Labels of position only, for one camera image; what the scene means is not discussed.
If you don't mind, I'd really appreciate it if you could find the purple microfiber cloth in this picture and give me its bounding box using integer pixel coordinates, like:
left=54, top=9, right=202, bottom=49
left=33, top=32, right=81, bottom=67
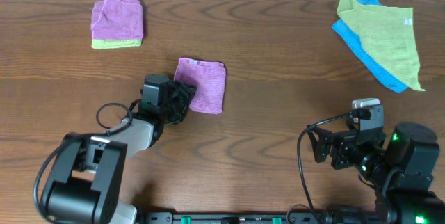
left=174, top=57, right=227, bottom=114

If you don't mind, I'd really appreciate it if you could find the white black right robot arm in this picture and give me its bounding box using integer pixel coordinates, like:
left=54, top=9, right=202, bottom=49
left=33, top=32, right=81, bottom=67
left=308, top=122, right=444, bottom=223

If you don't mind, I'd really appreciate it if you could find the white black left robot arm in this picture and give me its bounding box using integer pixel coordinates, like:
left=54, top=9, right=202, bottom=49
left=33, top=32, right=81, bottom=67
left=33, top=74, right=197, bottom=223

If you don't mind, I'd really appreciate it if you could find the folded green cloth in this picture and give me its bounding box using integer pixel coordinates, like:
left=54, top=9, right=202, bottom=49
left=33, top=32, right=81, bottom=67
left=91, top=39, right=142, bottom=49

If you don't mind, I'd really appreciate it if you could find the folded purple cloth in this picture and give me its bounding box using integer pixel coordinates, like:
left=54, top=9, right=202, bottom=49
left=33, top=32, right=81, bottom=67
left=90, top=0, right=143, bottom=40

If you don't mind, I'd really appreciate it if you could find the blue cloth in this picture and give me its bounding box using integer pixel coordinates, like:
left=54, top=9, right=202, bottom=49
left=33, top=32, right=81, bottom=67
left=330, top=0, right=410, bottom=94

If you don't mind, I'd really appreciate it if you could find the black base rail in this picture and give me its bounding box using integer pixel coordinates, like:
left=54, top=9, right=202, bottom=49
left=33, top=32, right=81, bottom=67
left=136, top=211, right=382, bottom=224

